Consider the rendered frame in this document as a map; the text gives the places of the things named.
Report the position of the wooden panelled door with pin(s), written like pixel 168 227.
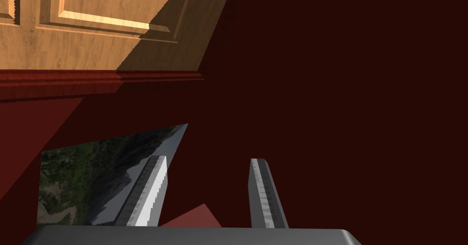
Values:
pixel 91 22

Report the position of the landscape picture on wall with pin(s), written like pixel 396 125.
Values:
pixel 80 179

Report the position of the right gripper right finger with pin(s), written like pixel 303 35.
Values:
pixel 266 197

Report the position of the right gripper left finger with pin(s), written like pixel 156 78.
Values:
pixel 146 197

